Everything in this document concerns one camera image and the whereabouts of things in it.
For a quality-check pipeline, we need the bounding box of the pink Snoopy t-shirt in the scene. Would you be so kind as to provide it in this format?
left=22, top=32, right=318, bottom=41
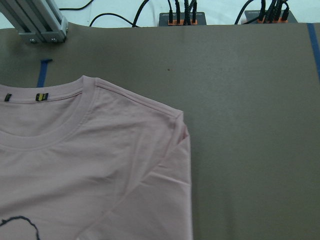
left=0, top=76, right=193, bottom=240

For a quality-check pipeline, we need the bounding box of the left black USB hub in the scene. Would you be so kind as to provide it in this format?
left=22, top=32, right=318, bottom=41
left=158, top=12, right=207, bottom=27

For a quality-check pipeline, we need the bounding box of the black usb hub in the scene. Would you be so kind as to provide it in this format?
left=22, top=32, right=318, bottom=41
left=158, top=12, right=207, bottom=27
left=241, top=9, right=300, bottom=25

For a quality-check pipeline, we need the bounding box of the right black USB hub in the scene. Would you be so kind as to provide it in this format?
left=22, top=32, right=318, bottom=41
left=241, top=9, right=300, bottom=25

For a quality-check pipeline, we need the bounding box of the aluminium frame post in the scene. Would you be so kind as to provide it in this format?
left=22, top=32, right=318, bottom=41
left=0, top=0, right=69, bottom=44

